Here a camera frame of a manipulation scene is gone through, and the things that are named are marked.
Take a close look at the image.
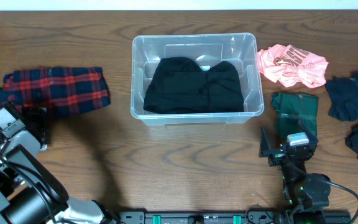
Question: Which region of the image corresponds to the red navy plaid shirt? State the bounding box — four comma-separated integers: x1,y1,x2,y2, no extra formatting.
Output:
0,67,111,119

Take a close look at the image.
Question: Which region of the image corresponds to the dark green garment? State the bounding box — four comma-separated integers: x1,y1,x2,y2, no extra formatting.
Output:
272,92,319,140

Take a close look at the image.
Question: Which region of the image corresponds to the pink printed t-shirt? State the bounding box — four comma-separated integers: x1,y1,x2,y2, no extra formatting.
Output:
257,44,328,88

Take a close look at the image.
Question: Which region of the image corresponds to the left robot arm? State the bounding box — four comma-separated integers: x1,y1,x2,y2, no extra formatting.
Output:
0,103,120,223

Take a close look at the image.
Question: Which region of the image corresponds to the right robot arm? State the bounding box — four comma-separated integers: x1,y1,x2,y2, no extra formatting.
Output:
259,129,331,223

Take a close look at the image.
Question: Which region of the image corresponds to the dark navy garment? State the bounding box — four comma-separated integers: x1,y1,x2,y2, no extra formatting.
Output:
325,71,358,121

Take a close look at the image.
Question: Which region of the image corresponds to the white label in bin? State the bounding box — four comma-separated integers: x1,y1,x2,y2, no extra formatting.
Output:
200,65,211,71

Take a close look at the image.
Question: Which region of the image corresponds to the clear plastic storage bin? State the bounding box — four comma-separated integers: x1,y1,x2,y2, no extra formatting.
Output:
131,32,264,126

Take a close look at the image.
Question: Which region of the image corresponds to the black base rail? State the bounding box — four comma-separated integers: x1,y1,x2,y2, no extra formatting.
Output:
118,210,352,224

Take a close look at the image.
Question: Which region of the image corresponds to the right black cable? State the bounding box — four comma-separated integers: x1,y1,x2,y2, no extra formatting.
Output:
321,179,358,224

